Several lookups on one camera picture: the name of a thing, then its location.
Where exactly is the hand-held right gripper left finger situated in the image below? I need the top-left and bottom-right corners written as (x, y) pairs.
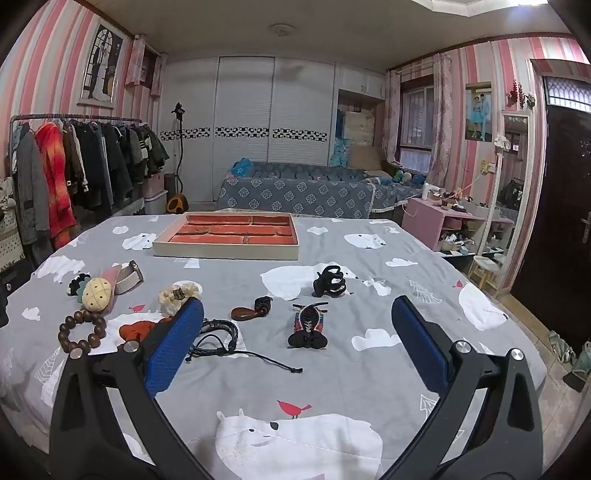
top-left (48, 295), bottom-right (206, 480)

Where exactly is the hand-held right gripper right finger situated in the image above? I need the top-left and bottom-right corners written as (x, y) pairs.
top-left (390, 295), bottom-right (546, 480)

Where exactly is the orange plush toy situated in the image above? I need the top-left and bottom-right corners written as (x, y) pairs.
top-left (119, 320), bottom-right (162, 354)

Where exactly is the white strap wristwatch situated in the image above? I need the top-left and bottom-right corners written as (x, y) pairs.
top-left (111, 260), bottom-right (145, 296)

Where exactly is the pineapple plush charm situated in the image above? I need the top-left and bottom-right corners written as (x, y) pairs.
top-left (79, 276), bottom-right (116, 315)

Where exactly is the beige tray with red lining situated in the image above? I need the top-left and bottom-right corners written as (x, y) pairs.
top-left (152, 211), bottom-right (301, 260)

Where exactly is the cream scrunchie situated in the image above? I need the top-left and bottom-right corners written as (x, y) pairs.
top-left (158, 282), bottom-right (199, 317)

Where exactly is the grey polar bear bedsheet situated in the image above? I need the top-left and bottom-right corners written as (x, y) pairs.
top-left (0, 213), bottom-right (548, 480)

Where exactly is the white stool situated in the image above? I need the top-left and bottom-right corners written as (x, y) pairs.
top-left (468, 256), bottom-right (506, 296)

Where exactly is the black hair claw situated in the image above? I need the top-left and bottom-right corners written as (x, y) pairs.
top-left (312, 264), bottom-right (348, 298)

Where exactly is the black scrunchie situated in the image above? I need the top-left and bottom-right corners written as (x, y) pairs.
top-left (67, 273), bottom-right (93, 297)

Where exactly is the pink cabinet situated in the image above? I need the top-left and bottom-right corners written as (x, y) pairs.
top-left (402, 198), bottom-right (513, 252)

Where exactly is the black garment steamer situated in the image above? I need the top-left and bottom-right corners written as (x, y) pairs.
top-left (165, 102), bottom-right (188, 212)

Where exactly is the white plastic storage box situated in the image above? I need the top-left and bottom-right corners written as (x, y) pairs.
top-left (142, 188), bottom-right (168, 215)

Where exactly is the green slipper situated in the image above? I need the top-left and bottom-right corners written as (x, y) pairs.
top-left (563, 342), bottom-right (591, 393)
top-left (547, 330), bottom-right (578, 365)

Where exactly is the white standing mirror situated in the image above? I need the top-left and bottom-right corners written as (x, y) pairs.
top-left (475, 111), bottom-right (529, 287)

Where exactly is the sofa with blue patterned cover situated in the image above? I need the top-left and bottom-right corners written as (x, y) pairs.
top-left (216, 161), bottom-right (423, 220)

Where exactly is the dark wooden door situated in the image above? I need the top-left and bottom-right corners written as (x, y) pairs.
top-left (512, 76), bottom-right (591, 319)

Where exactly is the row of hanging clothes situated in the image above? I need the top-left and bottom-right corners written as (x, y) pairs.
top-left (9, 119), bottom-right (171, 252)

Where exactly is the patterned knit cloth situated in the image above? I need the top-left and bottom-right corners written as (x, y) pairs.
top-left (0, 178), bottom-right (26, 273)

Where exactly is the blue patterned bag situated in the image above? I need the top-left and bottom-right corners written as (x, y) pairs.
top-left (330, 138), bottom-right (352, 167)

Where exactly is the barred window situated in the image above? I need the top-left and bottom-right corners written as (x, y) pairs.
top-left (398, 83), bottom-right (435, 169)

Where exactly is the pink floral curtain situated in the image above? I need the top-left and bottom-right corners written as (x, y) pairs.
top-left (431, 53), bottom-right (453, 185)
top-left (383, 69), bottom-right (402, 162)

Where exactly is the metal clothes rack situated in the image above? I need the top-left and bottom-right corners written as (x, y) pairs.
top-left (10, 113), bottom-right (144, 134)

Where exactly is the white sliding door wardrobe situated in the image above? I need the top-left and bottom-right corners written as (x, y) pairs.
top-left (159, 55), bottom-right (340, 204)

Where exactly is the white overhead cabinet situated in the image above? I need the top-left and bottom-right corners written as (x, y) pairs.
top-left (339, 65), bottom-right (386, 100)

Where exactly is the red flower decoration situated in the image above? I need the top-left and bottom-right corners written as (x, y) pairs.
top-left (508, 80), bottom-right (536, 112)

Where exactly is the short pink curtain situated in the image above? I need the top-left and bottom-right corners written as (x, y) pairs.
top-left (126, 36), bottom-right (147, 86)

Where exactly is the brown wooden bead bracelet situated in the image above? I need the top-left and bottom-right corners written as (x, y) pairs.
top-left (58, 309), bottom-right (108, 356)

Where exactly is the unframed couple wall poster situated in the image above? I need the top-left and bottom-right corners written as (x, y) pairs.
top-left (465, 82), bottom-right (492, 141)

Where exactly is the framed wall poster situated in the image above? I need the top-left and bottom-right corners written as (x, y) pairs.
top-left (81, 21), bottom-right (125, 109)

